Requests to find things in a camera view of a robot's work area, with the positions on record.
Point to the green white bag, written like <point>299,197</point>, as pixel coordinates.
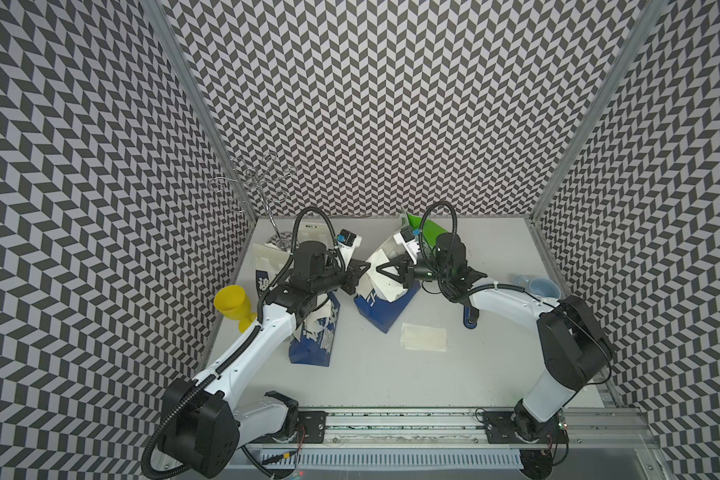
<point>431,232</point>

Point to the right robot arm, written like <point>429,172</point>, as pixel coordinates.
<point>573,345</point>

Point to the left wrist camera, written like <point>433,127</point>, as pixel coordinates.
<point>348,242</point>

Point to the cream receipt pile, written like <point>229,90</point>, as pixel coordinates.
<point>423,338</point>

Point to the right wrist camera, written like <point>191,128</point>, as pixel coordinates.
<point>407,238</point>

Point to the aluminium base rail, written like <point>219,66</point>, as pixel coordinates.
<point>582,443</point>

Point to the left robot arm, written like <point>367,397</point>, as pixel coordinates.
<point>202,425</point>

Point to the light blue mug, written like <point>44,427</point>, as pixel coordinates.
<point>538,286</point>

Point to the yellow plastic cup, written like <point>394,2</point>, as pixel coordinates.
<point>234,304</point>

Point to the blue black stapler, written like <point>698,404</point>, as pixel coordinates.
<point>470,317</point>

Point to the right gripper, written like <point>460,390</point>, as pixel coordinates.
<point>405,271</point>

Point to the metal wire mug tree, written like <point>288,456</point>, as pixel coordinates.
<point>263,185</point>

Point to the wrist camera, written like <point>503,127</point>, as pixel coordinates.
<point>407,238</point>
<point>348,242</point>

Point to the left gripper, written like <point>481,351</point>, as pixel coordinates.
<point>352,273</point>

